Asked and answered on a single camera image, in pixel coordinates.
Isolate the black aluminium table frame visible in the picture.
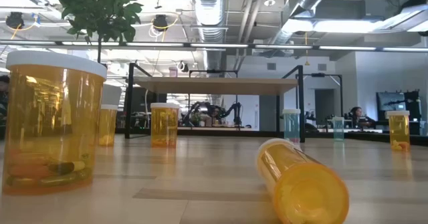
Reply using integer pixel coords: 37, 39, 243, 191
302, 130, 428, 147

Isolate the large orange medicine bottle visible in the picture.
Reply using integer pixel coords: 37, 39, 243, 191
1, 51, 108, 197
150, 102, 181, 148

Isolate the black wall monitor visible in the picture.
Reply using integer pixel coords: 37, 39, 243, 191
376, 91, 407, 113

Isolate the bright ceiling light panel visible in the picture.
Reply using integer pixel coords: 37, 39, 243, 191
284, 18, 382, 34

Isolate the black metal gantry frame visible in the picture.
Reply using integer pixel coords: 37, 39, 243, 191
296, 72, 344, 118

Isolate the teal medicine bottle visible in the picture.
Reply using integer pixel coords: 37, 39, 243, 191
333, 116, 345, 141
282, 108, 302, 144

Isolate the person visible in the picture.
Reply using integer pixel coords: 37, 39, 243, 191
0, 75, 10, 118
347, 106, 377, 128

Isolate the silver round ceiling duct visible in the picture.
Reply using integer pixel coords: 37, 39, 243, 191
190, 0, 230, 72

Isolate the green leafy plant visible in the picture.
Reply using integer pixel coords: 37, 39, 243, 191
55, 0, 144, 64

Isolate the black ceiling dome camera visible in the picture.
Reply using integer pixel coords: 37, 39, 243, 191
5, 11, 25, 29
152, 14, 169, 32

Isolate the wooden shelf with black frame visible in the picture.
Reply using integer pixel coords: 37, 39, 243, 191
124, 62, 306, 143

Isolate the long ceiling light bar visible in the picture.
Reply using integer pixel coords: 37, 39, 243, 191
0, 39, 428, 53

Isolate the small orange medicine bottle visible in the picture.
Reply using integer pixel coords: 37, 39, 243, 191
255, 138, 350, 224
385, 110, 411, 152
97, 104, 118, 147

